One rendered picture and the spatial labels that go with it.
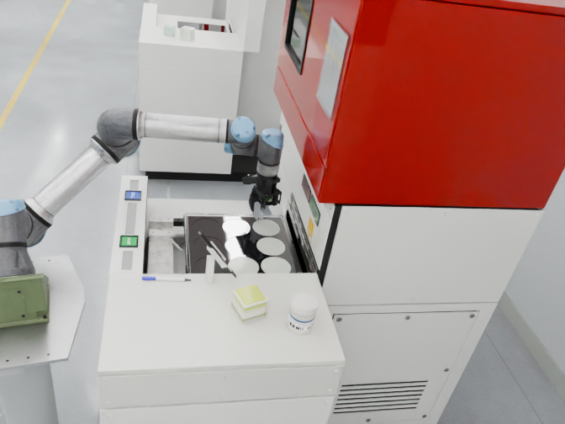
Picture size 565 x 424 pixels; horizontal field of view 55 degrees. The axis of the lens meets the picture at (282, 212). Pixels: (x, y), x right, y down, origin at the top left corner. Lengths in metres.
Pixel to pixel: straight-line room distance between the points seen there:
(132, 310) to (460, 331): 1.20
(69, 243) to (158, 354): 1.98
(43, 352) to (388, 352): 1.17
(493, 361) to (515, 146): 1.65
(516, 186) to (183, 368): 1.10
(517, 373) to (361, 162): 1.89
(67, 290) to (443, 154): 1.20
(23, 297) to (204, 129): 0.69
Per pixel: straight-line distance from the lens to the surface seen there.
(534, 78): 1.60
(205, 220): 1.96
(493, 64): 1.52
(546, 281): 3.15
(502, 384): 3.03
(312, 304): 1.45
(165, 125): 1.67
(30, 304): 1.68
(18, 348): 1.68
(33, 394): 1.97
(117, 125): 1.69
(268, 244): 1.88
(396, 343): 2.06
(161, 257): 1.82
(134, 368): 1.39
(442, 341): 2.14
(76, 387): 2.61
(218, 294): 1.58
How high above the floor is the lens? 2.05
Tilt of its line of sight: 34 degrees down
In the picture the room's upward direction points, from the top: 10 degrees clockwise
